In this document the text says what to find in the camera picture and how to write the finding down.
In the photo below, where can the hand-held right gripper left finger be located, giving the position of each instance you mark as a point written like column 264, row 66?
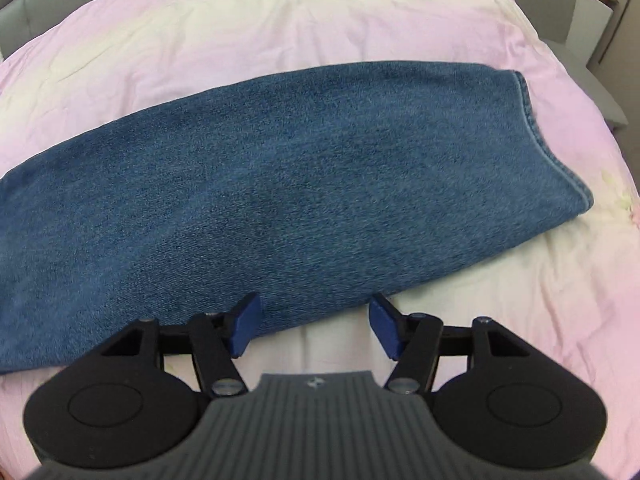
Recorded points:
column 245, row 326

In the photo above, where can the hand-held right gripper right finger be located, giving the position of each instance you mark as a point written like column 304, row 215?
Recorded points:
column 385, row 327

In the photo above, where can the blue denim pants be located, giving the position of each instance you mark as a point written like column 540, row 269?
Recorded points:
column 280, row 200

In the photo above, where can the pink floral bed sheet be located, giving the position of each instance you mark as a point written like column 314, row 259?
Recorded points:
column 525, row 285

